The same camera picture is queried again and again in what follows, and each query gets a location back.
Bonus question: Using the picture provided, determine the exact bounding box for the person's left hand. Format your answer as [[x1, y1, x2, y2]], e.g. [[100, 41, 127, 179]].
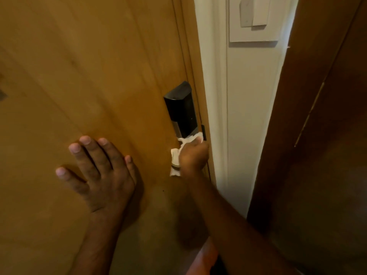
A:
[[56, 136, 138, 216]]

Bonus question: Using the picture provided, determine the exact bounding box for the person's right hand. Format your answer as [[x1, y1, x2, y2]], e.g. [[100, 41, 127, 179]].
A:
[[178, 136, 210, 178]]

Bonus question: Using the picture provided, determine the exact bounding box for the white cleaning cloth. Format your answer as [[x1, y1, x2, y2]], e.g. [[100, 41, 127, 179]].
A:
[[170, 132, 204, 177]]

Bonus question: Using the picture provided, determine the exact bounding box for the person's right forearm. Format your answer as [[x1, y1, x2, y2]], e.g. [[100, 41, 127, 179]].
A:
[[186, 172, 301, 275]]

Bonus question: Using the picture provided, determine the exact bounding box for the person's left forearm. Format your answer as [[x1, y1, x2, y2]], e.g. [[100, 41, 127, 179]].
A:
[[68, 210, 127, 275]]

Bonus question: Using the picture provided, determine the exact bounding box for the black silver electronic door lock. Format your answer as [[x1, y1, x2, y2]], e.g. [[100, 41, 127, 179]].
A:
[[163, 81, 201, 139]]

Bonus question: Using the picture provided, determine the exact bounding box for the light wooden door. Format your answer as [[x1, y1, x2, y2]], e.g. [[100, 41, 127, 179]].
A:
[[0, 0, 211, 275]]

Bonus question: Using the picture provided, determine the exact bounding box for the dark brown wooden door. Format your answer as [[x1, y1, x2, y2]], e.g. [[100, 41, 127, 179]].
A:
[[247, 0, 367, 275]]

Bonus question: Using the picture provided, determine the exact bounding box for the light wooden door frame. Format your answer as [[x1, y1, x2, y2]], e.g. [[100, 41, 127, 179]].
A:
[[171, 0, 217, 186]]

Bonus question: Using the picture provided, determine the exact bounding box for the white light switch plate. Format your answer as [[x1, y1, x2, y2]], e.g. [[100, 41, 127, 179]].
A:
[[228, 0, 291, 43]]

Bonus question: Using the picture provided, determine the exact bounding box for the white switch rocker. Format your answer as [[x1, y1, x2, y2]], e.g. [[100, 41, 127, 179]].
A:
[[239, 0, 271, 28]]

